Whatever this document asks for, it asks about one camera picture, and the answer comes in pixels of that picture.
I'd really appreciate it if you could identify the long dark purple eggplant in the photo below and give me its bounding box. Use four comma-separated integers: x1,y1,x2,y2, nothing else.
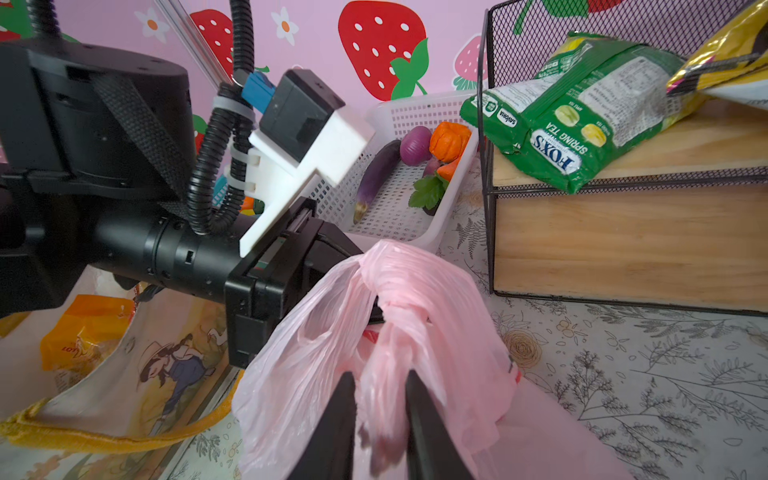
353,140,401,224

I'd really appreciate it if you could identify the green snack packet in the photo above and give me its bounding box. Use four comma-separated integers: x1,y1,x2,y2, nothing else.
460,32,705,194

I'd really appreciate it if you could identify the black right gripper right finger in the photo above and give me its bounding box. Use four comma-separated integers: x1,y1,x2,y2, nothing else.
406,370,473,480

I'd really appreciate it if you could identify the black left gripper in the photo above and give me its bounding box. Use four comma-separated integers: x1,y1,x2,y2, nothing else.
1,37,358,368

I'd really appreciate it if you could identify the pink plastic grocery bag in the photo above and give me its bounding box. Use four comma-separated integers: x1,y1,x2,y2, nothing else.
232,240,629,479

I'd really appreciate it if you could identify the yellow snack packet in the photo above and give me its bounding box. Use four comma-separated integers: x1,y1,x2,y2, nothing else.
40,295,136,375

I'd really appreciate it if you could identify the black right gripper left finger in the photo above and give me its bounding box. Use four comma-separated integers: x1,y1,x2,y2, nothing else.
287,372,357,480

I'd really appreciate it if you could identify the orange toy pumpkin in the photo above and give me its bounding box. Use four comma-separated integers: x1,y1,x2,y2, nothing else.
429,122,471,164

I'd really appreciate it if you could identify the black wire mesh basket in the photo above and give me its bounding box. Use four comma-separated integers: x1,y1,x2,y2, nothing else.
476,0,768,317

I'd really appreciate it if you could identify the white plastic vegetable basket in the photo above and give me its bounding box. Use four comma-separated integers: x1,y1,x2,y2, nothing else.
301,91,479,253

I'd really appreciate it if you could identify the white canvas tote bag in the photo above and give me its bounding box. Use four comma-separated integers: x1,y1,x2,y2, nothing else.
1,290,242,479

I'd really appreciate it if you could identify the colourful snack packet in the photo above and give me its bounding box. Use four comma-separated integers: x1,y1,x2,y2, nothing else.
666,1,767,110

